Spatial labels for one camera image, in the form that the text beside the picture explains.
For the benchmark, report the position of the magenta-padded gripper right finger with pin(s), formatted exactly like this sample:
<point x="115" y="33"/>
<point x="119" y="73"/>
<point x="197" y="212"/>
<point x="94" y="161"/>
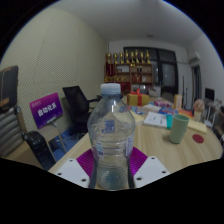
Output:
<point x="151" y="170"/>

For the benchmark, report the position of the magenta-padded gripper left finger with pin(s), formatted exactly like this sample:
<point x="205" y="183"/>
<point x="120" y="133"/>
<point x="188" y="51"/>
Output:
<point x="71" y="171"/>

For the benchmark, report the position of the clear plastic water bottle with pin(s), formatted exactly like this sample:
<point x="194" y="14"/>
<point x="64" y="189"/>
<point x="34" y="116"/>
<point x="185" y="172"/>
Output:
<point x="111" y="133"/>

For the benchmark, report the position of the pale green cup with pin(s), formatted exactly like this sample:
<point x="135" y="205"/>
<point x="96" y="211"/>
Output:
<point x="178" y="130"/>

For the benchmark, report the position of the white paper booklet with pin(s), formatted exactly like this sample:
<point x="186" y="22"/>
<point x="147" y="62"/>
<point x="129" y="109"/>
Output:
<point x="155" y="119"/>

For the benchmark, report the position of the pale yellow notebook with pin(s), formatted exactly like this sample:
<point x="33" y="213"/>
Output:
<point x="137" y="117"/>

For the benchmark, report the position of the flat round red coaster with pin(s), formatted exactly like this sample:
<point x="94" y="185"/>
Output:
<point x="198" y="138"/>

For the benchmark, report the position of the blue book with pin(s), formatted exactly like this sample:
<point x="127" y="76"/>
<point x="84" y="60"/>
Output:
<point x="168" y="111"/>

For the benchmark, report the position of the pale yellow envelope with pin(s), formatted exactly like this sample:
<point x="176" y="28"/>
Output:
<point x="198" y="126"/>

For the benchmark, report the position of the purple sign board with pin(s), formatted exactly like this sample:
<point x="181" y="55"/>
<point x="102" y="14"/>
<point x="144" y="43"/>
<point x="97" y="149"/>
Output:
<point x="46" y="110"/>

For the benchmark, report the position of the pink flat box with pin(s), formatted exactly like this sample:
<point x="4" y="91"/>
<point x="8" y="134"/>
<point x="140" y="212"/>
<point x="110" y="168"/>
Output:
<point x="162" y="103"/>

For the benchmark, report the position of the black office chair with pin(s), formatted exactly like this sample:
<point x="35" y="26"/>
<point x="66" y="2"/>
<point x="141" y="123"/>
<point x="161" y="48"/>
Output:
<point x="75" y="103"/>

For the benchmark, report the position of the yellow gift box red ribbon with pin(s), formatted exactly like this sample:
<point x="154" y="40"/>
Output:
<point x="138" y="100"/>

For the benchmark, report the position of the orange and white carton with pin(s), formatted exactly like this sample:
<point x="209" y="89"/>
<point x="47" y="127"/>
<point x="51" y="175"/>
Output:
<point x="178" y="101"/>

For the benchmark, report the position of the grey striped chair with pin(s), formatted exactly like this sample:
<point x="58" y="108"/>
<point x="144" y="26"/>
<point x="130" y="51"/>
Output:
<point x="9" y="130"/>

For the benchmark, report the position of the pink flowers in white pot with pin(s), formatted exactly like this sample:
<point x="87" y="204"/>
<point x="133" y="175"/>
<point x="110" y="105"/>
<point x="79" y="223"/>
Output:
<point x="199" y="106"/>

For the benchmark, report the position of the cluttered wooden side desk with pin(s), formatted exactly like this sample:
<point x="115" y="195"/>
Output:
<point x="218" y="113"/>

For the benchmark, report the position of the black computer monitor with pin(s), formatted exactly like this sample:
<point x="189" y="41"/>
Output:
<point x="209" y="94"/>

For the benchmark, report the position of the dark glass door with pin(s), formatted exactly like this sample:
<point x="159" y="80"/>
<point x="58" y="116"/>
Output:
<point x="166" y="73"/>

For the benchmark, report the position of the wooden shelf unit with trophies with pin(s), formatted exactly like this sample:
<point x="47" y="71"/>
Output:
<point x="128" y="71"/>

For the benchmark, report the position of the black case with tan trim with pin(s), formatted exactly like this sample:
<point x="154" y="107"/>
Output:
<point x="8" y="86"/>

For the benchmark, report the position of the white wall air conditioner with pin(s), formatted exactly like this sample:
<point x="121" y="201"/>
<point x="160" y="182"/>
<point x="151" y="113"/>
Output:
<point x="195" y="57"/>

